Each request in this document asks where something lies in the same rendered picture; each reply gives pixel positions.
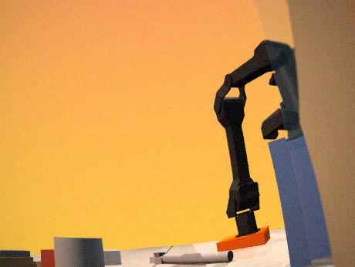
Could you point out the grey cylinder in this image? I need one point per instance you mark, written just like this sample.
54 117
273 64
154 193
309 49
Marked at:
78 252

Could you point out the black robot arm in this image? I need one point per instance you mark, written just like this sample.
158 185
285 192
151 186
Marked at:
244 192

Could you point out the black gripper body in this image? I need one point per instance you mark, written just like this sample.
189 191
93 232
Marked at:
271 125

